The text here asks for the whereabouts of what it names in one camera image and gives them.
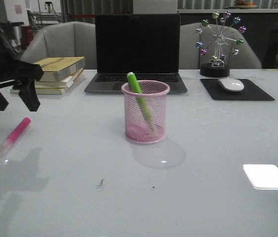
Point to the pink highlighter pen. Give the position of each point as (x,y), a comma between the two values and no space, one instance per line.
(13,136)

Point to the green highlighter pen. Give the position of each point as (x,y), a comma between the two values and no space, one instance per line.
(136,88)

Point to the pink mesh pen holder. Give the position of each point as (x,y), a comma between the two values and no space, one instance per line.
(136,128)

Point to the bottom yellow book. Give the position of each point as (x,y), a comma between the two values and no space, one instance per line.
(57,90)

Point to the yellow book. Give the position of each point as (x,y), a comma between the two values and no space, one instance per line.
(57,90)
(59,68)

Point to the middle white book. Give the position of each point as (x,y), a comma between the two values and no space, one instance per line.
(65,83)

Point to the top yellow book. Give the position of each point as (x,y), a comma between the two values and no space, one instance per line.
(59,68)

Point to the red bin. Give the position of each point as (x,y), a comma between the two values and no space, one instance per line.
(27,36)

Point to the left grey armchair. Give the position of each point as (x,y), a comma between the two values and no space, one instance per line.
(69,39)

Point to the grey armchair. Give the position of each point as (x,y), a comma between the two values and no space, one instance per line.
(238,56)
(69,39)

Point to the grey open laptop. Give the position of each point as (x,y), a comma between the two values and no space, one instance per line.
(145,44)

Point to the right grey armchair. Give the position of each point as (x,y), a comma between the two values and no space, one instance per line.
(238,56)

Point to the ferris wheel desk ornament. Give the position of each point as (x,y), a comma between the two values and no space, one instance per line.
(219,36)

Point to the white computer mouse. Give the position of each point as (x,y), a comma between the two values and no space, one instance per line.
(231,85)

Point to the black mouse pad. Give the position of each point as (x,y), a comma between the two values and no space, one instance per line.
(250,92)

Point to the fruit bowl on counter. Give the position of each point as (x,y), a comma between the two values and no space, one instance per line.
(242,4)

